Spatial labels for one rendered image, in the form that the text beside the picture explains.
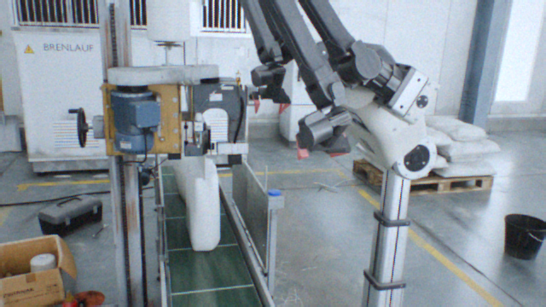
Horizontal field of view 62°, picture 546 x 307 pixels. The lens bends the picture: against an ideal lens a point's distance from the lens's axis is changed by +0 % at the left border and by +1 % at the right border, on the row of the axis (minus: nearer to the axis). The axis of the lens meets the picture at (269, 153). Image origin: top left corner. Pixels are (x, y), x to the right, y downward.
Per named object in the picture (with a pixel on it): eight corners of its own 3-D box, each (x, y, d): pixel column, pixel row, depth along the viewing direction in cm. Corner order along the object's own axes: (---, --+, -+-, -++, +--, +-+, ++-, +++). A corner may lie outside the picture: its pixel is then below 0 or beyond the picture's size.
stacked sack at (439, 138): (455, 147, 440) (457, 133, 436) (393, 150, 424) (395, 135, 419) (429, 136, 479) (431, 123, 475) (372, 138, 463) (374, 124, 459)
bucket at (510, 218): (553, 261, 331) (560, 228, 324) (518, 265, 324) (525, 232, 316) (521, 242, 359) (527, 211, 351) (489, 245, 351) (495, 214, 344)
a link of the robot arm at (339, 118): (358, 118, 107) (344, 100, 109) (336, 128, 104) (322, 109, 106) (347, 133, 113) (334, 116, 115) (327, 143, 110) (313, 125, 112)
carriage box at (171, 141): (182, 153, 204) (181, 84, 195) (103, 157, 196) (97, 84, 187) (178, 140, 227) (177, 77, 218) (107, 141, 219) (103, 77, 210)
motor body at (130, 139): (154, 155, 182) (152, 94, 174) (114, 157, 178) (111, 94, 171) (153, 145, 196) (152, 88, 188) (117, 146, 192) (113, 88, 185)
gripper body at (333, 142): (303, 132, 118) (311, 116, 112) (338, 130, 121) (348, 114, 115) (309, 153, 115) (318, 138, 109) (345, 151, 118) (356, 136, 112)
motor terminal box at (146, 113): (161, 131, 177) (160, 102, 173) (137, 135, 170) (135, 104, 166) (152, 127, 183) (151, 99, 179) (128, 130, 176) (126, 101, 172)
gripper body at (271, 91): (257, 90, 171) (260, 74, 166) (282, 91, 174) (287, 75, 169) (260, 101, 167) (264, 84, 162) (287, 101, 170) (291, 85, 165)
